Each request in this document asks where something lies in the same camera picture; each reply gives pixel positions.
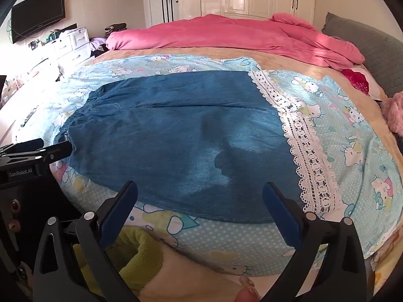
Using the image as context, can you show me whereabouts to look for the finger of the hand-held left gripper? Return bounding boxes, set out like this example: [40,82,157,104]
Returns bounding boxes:
[0,138,44,157]
[0,141,74,170]

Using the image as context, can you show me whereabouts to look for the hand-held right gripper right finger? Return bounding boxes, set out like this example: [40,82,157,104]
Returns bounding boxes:
[262,182,367,302]

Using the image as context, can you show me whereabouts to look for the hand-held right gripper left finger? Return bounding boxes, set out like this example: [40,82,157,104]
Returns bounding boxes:
[33,180,141,302]

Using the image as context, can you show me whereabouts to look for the blue denim pants lace trim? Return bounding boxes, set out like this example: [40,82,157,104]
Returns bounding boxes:
[54,68,351,224]

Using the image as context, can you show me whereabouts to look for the person's right hand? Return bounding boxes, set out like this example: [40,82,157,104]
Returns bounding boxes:
[236,275,262,302]

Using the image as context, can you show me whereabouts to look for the yellow green towel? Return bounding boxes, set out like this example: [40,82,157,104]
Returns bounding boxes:
[73,226,165,294]

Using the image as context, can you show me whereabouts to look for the cream fleece cloth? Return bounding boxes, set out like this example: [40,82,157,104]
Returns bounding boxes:
[139,248,274,302]

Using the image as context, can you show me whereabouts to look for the light blue cartoon print blanket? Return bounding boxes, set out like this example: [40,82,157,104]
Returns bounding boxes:
[11,54,398,279]

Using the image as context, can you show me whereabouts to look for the white drawer cabinet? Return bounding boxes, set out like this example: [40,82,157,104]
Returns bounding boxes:
[47,27,92,64]

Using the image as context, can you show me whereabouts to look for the purple cloth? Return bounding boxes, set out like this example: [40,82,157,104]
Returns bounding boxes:
[89,37,108,51]

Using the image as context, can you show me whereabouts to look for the black flat television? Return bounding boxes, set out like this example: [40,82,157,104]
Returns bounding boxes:
[8,0,66,45]

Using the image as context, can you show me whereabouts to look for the dark cloth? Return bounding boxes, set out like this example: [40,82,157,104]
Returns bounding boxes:
[104,23,127,34]

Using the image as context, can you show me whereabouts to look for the pink fluffy cloth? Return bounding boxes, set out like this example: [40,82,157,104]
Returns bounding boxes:
[382,91,403,133]

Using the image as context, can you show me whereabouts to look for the red flower print pillow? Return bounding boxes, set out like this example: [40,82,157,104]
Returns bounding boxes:
[341,64,380,96]

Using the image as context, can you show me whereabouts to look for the pink duvet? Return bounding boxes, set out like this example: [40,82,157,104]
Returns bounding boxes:
[105,13,366,71]

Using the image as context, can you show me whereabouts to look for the grey quilted headboard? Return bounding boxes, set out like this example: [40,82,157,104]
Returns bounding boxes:
[321,12,403,98]

